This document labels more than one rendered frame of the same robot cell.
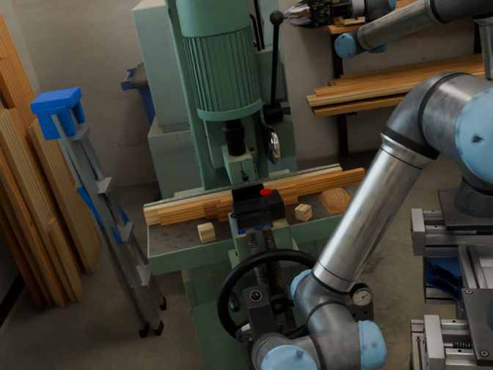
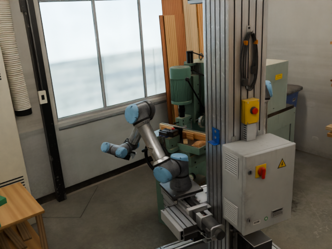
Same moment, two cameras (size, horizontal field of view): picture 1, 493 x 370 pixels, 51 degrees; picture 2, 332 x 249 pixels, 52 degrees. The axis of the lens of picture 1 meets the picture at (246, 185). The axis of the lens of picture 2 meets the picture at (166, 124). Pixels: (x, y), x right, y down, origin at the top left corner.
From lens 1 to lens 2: 213 cm
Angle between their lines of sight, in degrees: 46
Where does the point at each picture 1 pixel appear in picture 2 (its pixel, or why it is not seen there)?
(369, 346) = (118, 150)
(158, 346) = not seen: hidden behind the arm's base
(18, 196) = (176, 115)
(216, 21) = (172, 75)
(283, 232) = (167, 140)
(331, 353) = (112, 147)
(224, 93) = (173, 96)
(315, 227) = (185, 146)
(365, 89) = not seen: outside the picture
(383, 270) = not seen: hidden behind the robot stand
